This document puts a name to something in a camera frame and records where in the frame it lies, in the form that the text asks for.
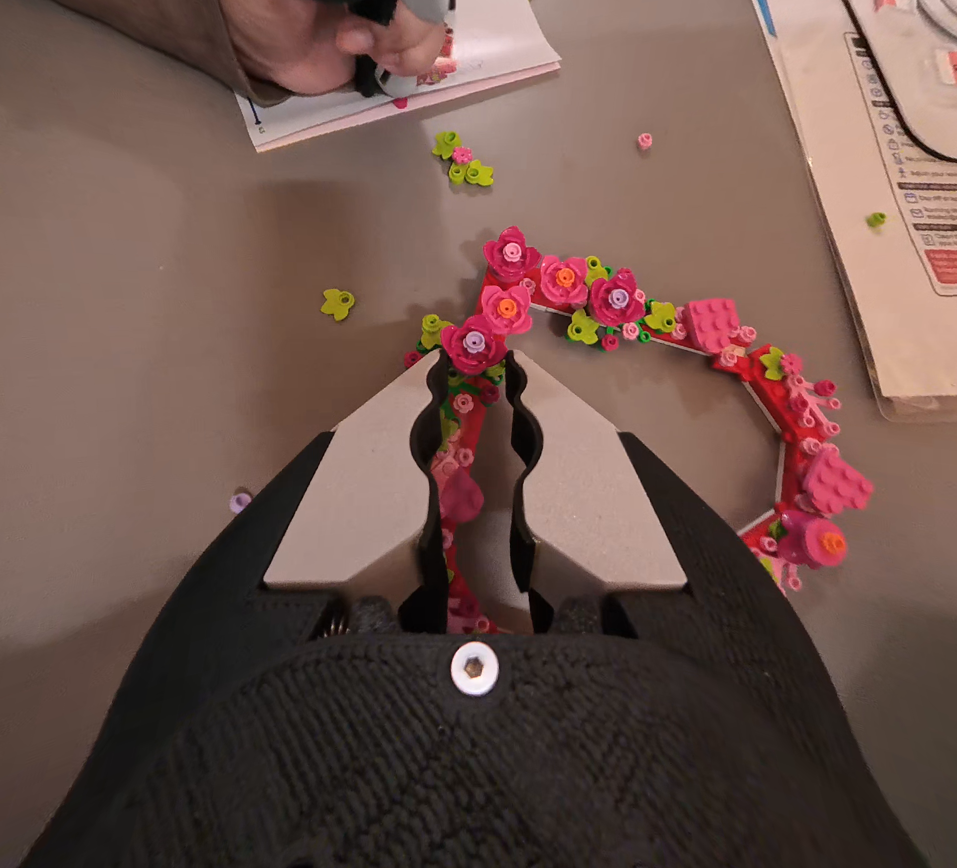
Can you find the small lavender lego stud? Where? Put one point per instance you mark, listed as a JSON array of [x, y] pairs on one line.
[[240, 502]]

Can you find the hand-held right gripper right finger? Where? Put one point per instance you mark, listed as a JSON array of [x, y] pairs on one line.
[[598, 509]]

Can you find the lime green lego leaf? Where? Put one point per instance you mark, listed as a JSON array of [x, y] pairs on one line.
[[336, 304]]

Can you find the red lego heart flower wreath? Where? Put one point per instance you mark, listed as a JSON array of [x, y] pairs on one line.
[[710, 326]]

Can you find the small green lego stud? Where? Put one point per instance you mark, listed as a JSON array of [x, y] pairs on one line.
[[875, 219]]

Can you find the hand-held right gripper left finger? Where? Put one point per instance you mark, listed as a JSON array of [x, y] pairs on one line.
[[351, 509]]

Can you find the magenta lego rose leaf cluster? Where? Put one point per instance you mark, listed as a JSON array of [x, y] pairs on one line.
[[472, 345]]

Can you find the white instruction booklet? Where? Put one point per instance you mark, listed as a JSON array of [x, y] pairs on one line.
[[501, 23]]

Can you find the green leaves pink flower cluster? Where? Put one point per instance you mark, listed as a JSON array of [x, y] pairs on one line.
[[446, 144]]

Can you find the person's left hand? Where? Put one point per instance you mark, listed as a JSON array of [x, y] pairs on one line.
[[299, 46]]

